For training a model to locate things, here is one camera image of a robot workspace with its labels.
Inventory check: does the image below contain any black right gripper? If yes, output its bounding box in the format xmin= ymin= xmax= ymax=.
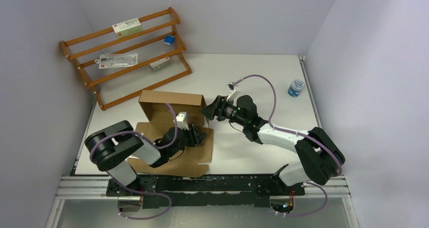
xmin=198 ymin=96 xmax=247 ymax=127

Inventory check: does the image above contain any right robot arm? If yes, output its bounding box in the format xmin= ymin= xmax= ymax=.
xmin=200 ymin=95 xmax=346 ymax=195

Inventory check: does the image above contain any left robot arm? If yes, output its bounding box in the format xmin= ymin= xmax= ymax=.
xmin=84 ymin=120 xmax=212 ymax=196

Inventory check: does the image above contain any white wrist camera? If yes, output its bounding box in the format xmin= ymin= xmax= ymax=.
xmin=226 ymin=82 xmax=239 ymax=102
xmin=176 ymin=112 xmax=189 ymax=129

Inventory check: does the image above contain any blue white lidded jar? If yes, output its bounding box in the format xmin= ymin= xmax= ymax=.
xmin=288 ymin=79 xmax=305 ymax=97

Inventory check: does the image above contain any small white grey box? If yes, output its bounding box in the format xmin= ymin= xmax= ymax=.
xmin=149 ymin=57 xmax=171 ymax=71

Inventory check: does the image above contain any brown cardboard box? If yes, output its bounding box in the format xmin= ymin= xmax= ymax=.
xmin=127 ymin=90 xmax=214 ymax=177

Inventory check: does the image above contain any clear blister pack card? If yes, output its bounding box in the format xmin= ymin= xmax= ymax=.
xmin=94 ymin=53 xmax=138 ymax=69

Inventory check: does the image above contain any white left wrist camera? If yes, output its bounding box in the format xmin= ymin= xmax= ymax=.
xmin=176 ymin=112 xmax=189 ymax=129

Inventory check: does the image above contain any white green product box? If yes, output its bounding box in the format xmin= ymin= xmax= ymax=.
xmin=112 ymin=18 xmax=143 ymax=39

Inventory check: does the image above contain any wooden tiered rack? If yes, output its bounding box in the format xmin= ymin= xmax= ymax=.
xmin=59 ymin=7 xmax=192 ymax=111

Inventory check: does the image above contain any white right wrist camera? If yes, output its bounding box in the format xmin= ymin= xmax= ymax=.
xmin=226 ymin=82 xmax=239 ymax=102

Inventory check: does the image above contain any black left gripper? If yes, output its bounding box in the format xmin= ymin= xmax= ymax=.
xmin=168 ymin=123 xmax=206 ymax=157

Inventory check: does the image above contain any small blue cube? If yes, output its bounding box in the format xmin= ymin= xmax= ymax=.
xmin=164 ymin=35 xmax=175 ymax=45

